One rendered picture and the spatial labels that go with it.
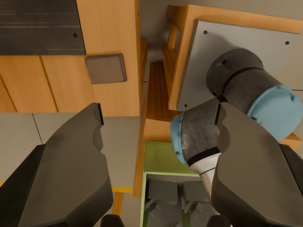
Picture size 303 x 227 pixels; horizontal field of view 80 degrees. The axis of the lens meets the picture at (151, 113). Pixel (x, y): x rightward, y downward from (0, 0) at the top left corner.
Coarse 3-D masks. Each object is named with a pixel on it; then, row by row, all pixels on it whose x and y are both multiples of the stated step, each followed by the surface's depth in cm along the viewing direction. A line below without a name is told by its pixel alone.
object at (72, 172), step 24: (72, 120) 10; (96, 120) 10; (48, 144) 8; (72, 144) 8; (96, 144) 9; (48, 168) 7; (72, 168) 7; (96, 168) 7; (48, 192) 6; (72, 192) 6; (96, 192) 6; (24, 216) 5; (48, 216) 5; (72, 216) 6; (96, 216) 7
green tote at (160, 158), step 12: (156, 144) 77; (168, 144) 77; (144, 156) 77; (156, 156) 71; (168, 156) 72; (144, 168) 65; (156, 168) 65; (168, 168) 66; (180, 168) 66; (144, 180) 66; (144, 192) 70; (144, 204) 96; (144, 216) 91
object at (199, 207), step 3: (198, 204) 76; (201, 204) 76; (198, 207) 76; (201, 207) 76; (204, 207) 76; (195, 210) 78; (198, 210) 78; (201, 210) 76; (192, 213) 78; (195, 213) 78; (198, 213) 77; (195, 216) 77; (198, 216) 77
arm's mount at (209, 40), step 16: (192, 32) 50; (208, 32) 46; (224, 32) 46; (240, 32) 46; (256, 32) 46; (272, 32) 46; (288, 32) 47; (192, 48) 48; (208, 48) 49; (224, 48) 49; (240, 48) 49; (256, 48) 49; (272, 48) 49; (288, 48) 49; (192, 64) 51; (208, 64) 51; (272, 64) 51; (192, 80) 54; (192, 96) 57; (208, 96) 57
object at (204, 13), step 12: (192, 12) 48; (204, 12) 48; (216, 12) 48; (228, 12) 48; (240, 12) 48; (192, 24) 50; (240, 24) 50; (252, 24) 49; (264, 24) 49; (276, 24) 49; (288, 24) 49; (300, 24) 49; (180, 48) 53; (180, 60) 55; (180, 72) 57; (180, 84) 59
